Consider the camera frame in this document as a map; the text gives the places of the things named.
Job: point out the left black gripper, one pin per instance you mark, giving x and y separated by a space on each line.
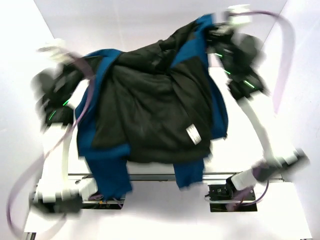
69 65

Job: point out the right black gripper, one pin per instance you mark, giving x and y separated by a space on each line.
218 32

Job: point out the blue and black jacket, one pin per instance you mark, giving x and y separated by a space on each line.
155 104

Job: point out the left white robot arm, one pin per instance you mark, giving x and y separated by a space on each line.
54 194

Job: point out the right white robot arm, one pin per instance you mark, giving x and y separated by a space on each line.
251 94

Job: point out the white front panel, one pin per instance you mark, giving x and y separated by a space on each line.
159 211

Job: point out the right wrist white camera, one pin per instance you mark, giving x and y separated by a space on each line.
235 16

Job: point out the wrist white camera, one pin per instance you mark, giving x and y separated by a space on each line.
55 50
235 16

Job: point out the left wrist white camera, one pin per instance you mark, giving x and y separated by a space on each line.
55 50

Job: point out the aluminium front rail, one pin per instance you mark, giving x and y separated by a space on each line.
157 177

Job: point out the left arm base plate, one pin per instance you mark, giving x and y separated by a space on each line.
97 201

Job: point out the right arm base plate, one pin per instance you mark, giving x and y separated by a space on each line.
222 199

